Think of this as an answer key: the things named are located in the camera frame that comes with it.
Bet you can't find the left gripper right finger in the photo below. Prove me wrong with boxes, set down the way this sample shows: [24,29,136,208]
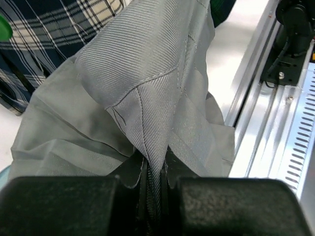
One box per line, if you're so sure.
[161,150,311,236]

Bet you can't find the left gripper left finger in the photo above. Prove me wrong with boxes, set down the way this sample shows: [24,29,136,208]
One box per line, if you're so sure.
[0,157,147,236]

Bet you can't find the grey skirt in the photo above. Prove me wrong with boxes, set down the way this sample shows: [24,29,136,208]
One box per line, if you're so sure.
[9,0,237,192]

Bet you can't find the green hanger of pink skirt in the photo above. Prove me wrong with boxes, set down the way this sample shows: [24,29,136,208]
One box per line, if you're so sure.
[0,15,13,41]

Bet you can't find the navy plaid skirt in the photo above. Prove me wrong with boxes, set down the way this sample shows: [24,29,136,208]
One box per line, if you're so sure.
[0,0,126,116]

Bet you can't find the dark green plaid skirt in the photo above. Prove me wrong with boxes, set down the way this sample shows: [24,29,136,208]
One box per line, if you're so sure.
[210,0,236,28]

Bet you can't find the teal plastic bin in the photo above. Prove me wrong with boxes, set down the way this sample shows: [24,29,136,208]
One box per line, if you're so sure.
[0,166,10,190]

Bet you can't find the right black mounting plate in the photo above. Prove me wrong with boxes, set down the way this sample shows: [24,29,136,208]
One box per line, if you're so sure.
[260,48,306,86]

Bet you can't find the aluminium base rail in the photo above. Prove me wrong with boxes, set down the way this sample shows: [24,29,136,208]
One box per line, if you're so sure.
[222,0,309,178]

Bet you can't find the slotted cable duct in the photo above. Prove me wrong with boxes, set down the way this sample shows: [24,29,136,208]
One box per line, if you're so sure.
[283,63,315,199]

